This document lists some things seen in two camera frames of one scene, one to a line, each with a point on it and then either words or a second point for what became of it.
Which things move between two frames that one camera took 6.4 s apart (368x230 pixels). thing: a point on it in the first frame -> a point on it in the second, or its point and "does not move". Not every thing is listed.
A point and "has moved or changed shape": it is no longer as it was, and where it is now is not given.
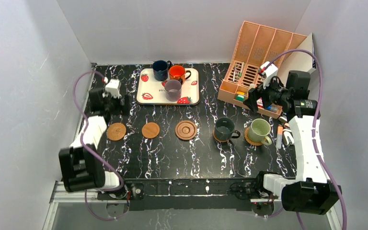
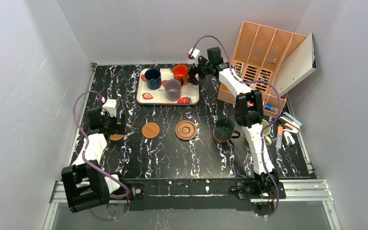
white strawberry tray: (150, 91) does not move
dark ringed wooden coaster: (186, 130) does not move
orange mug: (177, 72) has moved or changed shape
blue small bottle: (272, 108) does not move
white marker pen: (279, 140) does not move
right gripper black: (257, 96) -> (197, 71)
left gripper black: (120, 103) -> (119, 123)
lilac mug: (173, 88) does not move
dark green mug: (224, 129) does not move
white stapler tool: (288, 137) does not move
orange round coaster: (220, 141) does not move
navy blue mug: (160, 69) -> (153, 76)
